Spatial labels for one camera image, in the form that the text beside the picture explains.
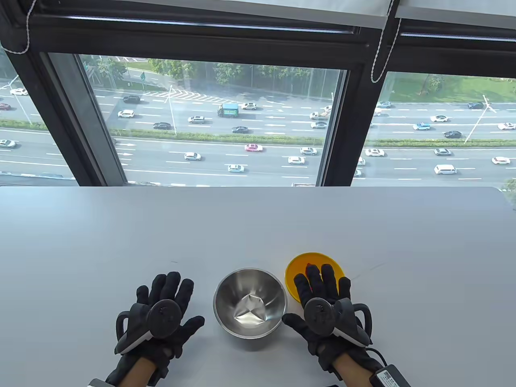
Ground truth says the yellow plastic bowl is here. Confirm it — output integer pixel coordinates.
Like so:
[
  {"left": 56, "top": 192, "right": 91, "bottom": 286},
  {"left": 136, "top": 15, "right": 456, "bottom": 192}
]
[{"left": 285, "top": 252, "right": 350, "bottom": 303}]

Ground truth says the black sensor cable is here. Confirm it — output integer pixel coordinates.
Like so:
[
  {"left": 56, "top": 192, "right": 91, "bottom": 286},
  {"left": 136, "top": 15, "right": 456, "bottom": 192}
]
[{"left": 369, "top": 347, "right": 389, "bottom": 369}]

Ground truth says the black right hand controller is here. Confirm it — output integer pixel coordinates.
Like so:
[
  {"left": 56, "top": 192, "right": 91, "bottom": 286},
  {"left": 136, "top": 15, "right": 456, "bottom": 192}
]
[{"left": 303, "top": 298, "right": 373, "bottom": 347}]

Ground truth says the wide white roller blind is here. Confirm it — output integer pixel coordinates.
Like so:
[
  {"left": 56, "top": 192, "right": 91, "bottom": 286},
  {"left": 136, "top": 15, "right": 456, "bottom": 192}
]
[{"left": 36, "top": 0, "right": 393, "bottom": 29}]

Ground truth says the stainless steel mixing bowl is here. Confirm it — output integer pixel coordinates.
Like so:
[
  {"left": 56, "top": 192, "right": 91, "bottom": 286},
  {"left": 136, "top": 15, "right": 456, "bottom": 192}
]
[{"left": 213, "top": 268, "right": 288, "bottom": 339}]

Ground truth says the person's left forearm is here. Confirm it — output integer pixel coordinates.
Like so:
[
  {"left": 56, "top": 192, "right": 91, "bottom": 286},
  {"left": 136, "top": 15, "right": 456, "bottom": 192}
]
[{"left": 121, "top": 357, "right": 158, "bottom": 387}]

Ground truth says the black left hand controller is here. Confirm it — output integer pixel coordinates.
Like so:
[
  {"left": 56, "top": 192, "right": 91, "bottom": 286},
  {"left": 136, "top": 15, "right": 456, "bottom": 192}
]
[{"left": 114, "top": 299, "right": 182, "bottom": 355}]

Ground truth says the narrow white roller blind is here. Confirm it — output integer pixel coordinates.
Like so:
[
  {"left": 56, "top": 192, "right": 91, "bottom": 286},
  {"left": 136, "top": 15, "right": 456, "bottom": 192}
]
[{"left": 395, "top": 0, "right": 516, "bottom": 29}]

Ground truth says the person's right hand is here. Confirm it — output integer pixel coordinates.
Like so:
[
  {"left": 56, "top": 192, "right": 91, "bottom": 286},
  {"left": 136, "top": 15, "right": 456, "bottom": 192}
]
[{"left": 282, "top": 263, "right": 383, "bottom": 381}]

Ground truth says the white beaded blind cord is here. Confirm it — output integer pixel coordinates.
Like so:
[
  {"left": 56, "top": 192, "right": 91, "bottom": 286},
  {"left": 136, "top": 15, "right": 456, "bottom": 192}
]
[
  {"left": 0, "top": 0, "right": 39, "bottom": 55},
  {"left": 370, "top": 0, "right": 402, "bottom": 84}
]

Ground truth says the black hand controller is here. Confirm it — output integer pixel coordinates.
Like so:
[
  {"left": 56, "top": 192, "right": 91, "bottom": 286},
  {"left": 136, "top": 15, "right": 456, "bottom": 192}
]
[
  {"left": 303, "top": 298, "right": 373, "bottom": 347},
  {"left": 114, "top": 299, "right": 182, "bottom": 355}
]

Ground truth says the person's left hand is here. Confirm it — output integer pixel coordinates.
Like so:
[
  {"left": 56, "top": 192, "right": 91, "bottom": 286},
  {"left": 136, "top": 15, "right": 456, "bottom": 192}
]
[{"left": 106, "top": 271, "right": 205, "bottom": 385}]

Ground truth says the person's right forearm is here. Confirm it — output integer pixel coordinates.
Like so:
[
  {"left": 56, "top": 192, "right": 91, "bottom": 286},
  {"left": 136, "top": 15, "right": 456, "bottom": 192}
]
[{"left": 333, "top": 357, "right": 381, "bottom": 387}]

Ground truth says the black window frame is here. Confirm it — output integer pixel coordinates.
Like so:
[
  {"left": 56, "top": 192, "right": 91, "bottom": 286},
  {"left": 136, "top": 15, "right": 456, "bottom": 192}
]
[{"left": 0, "top": 0, "right": 516, "bottom": 187}]

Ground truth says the black wrist sensor box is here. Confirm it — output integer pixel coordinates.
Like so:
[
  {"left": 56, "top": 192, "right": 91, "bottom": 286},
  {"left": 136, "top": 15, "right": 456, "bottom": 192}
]
[{"left": 369, "top": 364, "right": 412, "bottom": 387}]

